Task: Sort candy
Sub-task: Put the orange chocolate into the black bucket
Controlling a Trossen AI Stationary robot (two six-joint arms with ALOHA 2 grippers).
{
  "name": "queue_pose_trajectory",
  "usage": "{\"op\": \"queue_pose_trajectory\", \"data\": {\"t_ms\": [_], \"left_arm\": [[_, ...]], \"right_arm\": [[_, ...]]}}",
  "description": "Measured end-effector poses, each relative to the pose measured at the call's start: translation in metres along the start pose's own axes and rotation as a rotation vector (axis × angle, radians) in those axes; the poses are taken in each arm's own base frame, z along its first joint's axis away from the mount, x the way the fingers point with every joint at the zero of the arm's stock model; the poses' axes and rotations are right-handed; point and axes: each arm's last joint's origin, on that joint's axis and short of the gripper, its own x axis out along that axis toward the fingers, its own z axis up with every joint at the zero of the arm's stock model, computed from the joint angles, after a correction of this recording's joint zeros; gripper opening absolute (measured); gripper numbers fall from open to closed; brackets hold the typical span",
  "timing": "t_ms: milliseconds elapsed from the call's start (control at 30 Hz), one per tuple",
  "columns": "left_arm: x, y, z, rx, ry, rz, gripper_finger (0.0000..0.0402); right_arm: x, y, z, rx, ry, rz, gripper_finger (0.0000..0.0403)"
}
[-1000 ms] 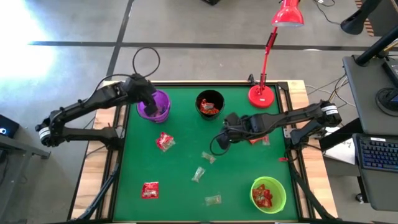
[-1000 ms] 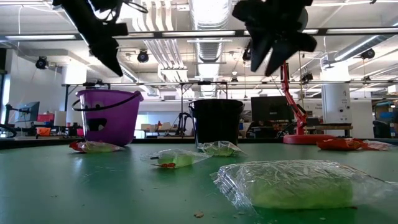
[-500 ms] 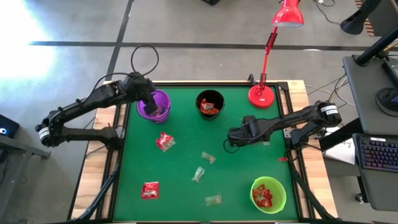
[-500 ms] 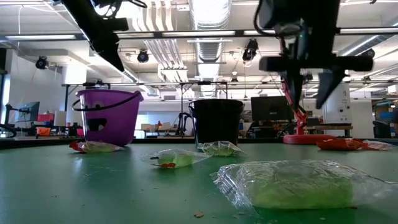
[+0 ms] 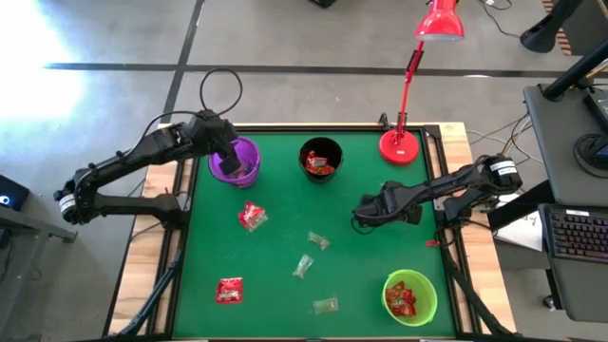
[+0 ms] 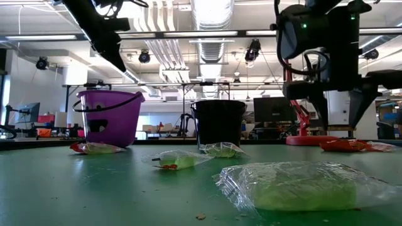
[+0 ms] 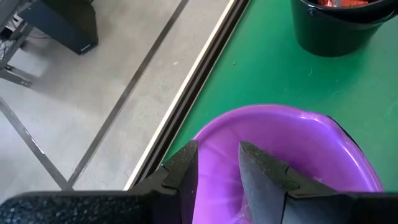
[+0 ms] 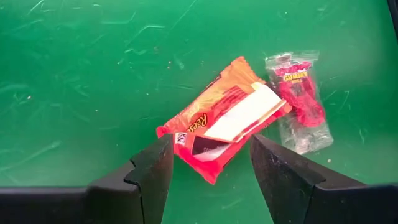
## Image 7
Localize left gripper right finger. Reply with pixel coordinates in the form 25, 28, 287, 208
238, 141, 398, 224

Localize black plastic bucket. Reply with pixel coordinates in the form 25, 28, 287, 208
290, 0, 398, 58

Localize purple plastic bucket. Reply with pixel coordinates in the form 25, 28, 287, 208
190, 103, 386, 224

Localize grey metal stand legs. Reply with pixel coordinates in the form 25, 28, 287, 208
0, 0, 35, 88

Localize black table frame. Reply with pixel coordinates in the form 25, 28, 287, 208
123, 0, 251, 191

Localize black floor box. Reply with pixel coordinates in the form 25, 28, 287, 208
17, 0, 100, 56

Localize orange candy pack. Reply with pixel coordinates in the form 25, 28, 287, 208
316, 0, 371, 8

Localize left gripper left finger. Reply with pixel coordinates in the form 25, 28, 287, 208
0, 139, 199, 224

